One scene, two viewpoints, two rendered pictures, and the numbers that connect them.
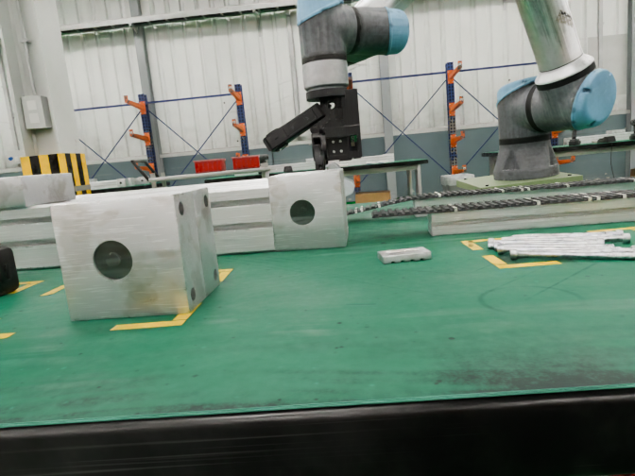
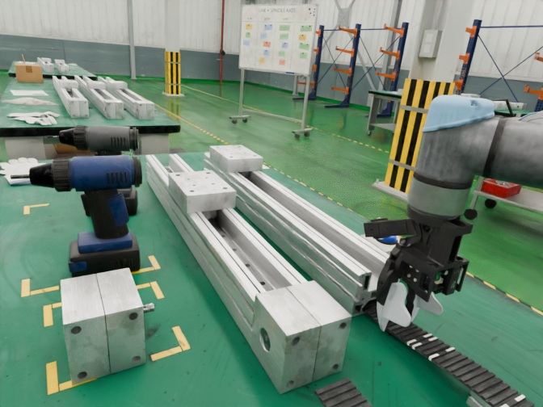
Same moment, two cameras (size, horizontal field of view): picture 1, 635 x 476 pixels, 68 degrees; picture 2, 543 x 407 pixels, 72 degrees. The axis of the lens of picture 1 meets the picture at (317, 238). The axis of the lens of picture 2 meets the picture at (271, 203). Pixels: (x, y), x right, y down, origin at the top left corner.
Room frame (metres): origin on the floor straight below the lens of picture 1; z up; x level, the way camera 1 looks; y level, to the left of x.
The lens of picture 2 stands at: (0.35, -0.31, 1.18)
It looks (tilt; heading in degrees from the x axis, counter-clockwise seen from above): 21 degrees down; 54
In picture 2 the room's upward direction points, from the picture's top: 5 degrees clockwise
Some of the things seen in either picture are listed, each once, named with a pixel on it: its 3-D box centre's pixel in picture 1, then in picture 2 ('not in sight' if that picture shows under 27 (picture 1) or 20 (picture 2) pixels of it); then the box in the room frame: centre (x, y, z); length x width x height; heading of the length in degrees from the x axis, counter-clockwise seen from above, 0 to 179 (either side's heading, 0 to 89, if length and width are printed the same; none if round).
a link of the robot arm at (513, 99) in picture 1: (524, 108); not in sight; (1.18, -0.53, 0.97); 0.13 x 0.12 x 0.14; 24
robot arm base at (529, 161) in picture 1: (524, 156); not in sight; (1.19, -0.53, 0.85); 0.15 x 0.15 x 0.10
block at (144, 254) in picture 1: (149, 246); (112, 319); (0.42, 0.15, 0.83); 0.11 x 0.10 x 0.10; 175
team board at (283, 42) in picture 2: not in sight; (273, 70); (4.05, 5.10, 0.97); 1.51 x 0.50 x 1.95; 107
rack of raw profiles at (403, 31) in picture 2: not in sight; (342, 66); (8.07, 7.67, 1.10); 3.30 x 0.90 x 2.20; 87
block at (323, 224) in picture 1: (312, 206); (305, 330); (0.65, 0.00, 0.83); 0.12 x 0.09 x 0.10; 174
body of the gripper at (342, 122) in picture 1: (334, 127); (428, 249); (0.82, -0.05, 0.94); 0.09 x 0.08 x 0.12; 84
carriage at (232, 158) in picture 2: not in sight; (234, 161); (0.90, 0.67, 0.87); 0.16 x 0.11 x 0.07; 84
